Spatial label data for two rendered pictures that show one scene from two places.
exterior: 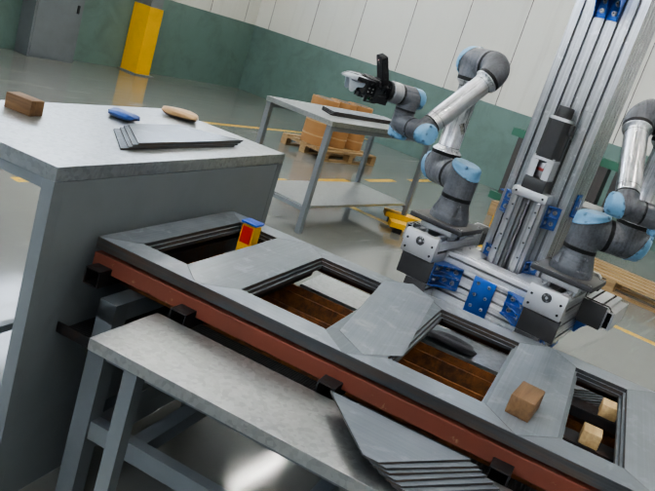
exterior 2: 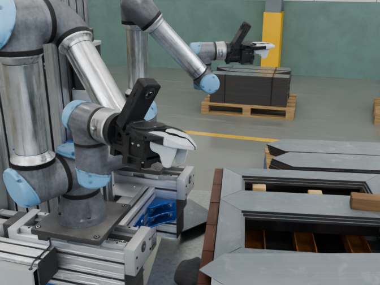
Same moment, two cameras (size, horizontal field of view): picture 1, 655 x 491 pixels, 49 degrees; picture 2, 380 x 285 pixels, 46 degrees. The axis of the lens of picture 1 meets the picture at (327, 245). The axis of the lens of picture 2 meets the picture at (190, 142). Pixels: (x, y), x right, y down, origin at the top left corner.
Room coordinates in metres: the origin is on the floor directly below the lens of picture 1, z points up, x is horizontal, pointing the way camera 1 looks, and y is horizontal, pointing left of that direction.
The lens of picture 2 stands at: (2.71, 0.85, 1.74)
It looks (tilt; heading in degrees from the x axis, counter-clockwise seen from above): 20 degrees down; 258
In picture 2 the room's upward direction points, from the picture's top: straight up
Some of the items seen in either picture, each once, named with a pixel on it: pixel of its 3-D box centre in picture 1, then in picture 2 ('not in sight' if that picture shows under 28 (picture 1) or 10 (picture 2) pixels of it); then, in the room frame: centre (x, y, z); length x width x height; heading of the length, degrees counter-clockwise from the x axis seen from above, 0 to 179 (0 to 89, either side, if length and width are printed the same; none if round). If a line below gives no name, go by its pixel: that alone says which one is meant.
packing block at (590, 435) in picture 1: (590, 435); (315, 196); (1.76, -0.81, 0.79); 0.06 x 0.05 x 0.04; 161
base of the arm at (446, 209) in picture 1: (452, 207); (81, 201); (2.76, -0.41, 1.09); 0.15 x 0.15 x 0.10
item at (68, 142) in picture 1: (127, 135); not in sight; (2.47, 0.78, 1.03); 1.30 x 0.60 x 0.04; 161
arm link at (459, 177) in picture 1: (461, 178); (76, 167); (2.77, -0.41, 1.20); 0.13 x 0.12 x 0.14; 35
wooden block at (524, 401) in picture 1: (525, 400); (366, 201); (1.66, -0.58, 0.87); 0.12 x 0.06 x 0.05; 155
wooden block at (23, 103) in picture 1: (24, 103); not in sight; (2.24, 1.04, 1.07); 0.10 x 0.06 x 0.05; 76
